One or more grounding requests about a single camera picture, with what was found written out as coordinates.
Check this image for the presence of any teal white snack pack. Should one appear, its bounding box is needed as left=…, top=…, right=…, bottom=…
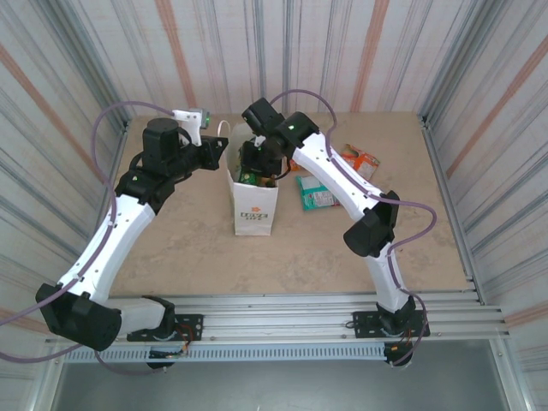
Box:
left=295, top=174, right=343, bottom=211

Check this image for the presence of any white paper bag with handles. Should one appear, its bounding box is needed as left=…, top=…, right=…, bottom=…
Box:
left=217, top=119, right=282, bottom=236

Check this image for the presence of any large orange snack pack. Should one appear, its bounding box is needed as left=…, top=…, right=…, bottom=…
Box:
left=341, top=143, right=381, bottom=179

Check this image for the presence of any small circuit board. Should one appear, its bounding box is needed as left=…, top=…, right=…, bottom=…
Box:
left=148, top=348, right=189, bottom=359

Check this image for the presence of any gray metal panel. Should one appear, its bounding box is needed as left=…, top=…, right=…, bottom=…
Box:
left=51, top=361, right=515, bottom=411

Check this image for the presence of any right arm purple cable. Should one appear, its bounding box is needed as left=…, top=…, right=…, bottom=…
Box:
left=269, top=88, right=438, bottom=368

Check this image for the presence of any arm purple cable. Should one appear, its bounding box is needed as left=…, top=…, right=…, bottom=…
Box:
left=0, top=100, right=176, bottom=377
left=269, top=88, right=438, bottom=368

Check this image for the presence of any aluminium frame post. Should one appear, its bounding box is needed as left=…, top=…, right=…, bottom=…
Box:
left=92, top=121, right=131, bottom=241
left=421, top=115, right=485, bottom=305

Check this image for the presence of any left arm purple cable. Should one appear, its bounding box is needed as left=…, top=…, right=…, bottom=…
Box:
left=0, top=100, right=176, bottom=377

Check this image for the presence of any aluminium mounting rail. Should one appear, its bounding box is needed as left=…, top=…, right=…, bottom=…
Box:
left=45, top=290, right=511, bottom=346

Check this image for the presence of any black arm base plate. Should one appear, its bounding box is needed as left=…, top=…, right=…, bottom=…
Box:
left=351, top=310, right=431, bottom=340
left=127, top=314, right=205, bottom=343

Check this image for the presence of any perforated metal cable tray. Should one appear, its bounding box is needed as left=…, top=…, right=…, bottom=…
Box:
left=62, top=344, right=386, bottom=364

